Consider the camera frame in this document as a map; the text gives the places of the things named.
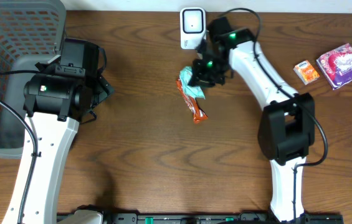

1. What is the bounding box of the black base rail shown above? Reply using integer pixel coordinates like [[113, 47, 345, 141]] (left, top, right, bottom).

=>
[[57, 205, 345, 224]]

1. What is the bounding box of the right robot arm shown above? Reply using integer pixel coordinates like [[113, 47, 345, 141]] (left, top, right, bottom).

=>
[[189, 17, 315, 222]]

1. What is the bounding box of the orange juice carton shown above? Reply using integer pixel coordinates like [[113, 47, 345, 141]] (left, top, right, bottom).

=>
[[293, 60, 320, 85]]

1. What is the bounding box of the grey plastic mesh basket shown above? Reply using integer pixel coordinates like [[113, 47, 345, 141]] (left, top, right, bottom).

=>
[[0, 0, 66, 159]]

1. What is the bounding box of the green tissue packet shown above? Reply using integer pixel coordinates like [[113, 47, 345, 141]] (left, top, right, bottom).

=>
[[179, 66, 205, 99]]

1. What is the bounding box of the orange snack bar wrapper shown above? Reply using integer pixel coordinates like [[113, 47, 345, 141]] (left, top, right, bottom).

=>
[[176, 78, 208, 124]]

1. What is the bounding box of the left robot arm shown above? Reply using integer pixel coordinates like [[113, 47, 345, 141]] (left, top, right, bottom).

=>
[[3, 39, 113, 223]]

